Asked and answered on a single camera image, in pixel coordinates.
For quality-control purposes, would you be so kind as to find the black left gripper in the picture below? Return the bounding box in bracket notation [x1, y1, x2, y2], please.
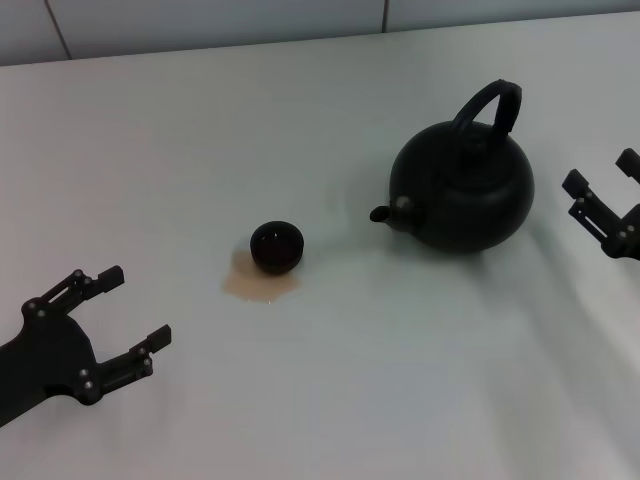
[0, 264, 174, 431]

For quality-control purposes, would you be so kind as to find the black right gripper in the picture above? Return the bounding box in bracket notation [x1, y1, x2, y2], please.
[561, 148, 640, 261]

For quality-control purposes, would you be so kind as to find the black round teapot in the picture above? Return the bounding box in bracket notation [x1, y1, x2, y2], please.
[368, 78, 536, 255]

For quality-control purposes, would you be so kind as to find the dark brown teacup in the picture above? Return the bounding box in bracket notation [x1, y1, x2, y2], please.
[249, 219, 306, 276]

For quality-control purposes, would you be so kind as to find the brown spilled tea puddle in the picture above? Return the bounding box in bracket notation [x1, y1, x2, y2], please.
[221, 247, 304, 305]

